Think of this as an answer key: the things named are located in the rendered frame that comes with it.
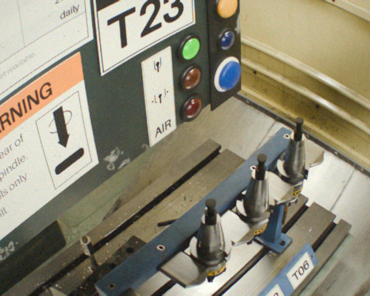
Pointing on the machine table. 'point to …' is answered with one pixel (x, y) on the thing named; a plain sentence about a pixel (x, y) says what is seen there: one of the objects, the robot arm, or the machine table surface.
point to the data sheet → (31, 39)
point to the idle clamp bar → (131, 246)
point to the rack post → (275, 231)
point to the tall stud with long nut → (89, 251)
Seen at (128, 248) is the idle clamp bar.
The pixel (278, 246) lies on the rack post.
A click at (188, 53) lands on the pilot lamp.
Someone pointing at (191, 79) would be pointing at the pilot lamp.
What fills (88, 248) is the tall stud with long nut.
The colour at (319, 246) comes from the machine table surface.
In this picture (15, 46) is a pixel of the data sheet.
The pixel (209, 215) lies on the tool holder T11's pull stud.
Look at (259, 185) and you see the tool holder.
